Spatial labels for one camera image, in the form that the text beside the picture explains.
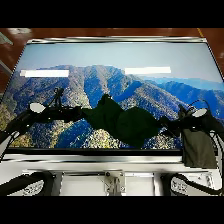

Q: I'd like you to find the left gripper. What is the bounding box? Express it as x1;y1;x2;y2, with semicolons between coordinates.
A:
64;105;85;123

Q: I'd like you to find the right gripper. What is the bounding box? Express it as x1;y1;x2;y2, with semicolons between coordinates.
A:
159;115;182;137

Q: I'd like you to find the dark green T-shirt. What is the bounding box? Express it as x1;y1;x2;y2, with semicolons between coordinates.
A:
81;93;162;150

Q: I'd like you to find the grey garment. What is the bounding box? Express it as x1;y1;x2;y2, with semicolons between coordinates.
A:
180;127;218;170

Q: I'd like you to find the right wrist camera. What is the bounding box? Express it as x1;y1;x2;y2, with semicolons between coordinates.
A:
177;103;194;120

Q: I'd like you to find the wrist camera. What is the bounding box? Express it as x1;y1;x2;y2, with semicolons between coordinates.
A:
52;87;66;108
177;103;194;120

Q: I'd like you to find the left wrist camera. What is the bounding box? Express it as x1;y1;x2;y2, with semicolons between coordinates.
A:
52;87;66;108

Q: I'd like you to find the black cable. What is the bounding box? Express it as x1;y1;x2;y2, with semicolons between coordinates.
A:
190;98;212;113

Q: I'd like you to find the silver frame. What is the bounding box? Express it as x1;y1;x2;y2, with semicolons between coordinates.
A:
0;35;224;197

